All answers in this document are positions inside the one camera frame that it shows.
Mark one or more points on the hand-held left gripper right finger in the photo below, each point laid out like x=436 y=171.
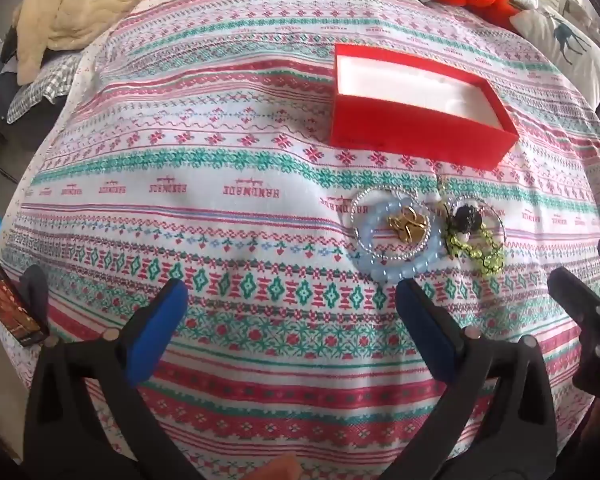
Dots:
x=425 y=332

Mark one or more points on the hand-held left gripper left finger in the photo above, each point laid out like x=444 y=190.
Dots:
x=157 y=332

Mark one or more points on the thin green bead strand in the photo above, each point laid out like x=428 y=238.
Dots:
x=500 y=217

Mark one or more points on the gold hoop rings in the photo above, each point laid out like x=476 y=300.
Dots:
x=399 y=220

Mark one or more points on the black bead charm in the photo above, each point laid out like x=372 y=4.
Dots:
x=466 y=217

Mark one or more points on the red jewelry box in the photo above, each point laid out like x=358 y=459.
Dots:
x=405 y=135

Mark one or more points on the person's left hand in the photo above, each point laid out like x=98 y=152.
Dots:
x=275 y=469

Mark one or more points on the dark brown box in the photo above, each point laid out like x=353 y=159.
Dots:
x=5 y=300

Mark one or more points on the patterned knit-print blanket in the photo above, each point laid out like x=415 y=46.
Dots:
x=205 y=160

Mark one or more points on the white deer print pillow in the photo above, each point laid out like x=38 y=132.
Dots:
x=565 y=45

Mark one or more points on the grey checkered sheet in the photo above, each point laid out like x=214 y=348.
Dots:
x=40 y=90

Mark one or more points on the beige quilted blanket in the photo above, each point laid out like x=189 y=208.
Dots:
x=80 y=5

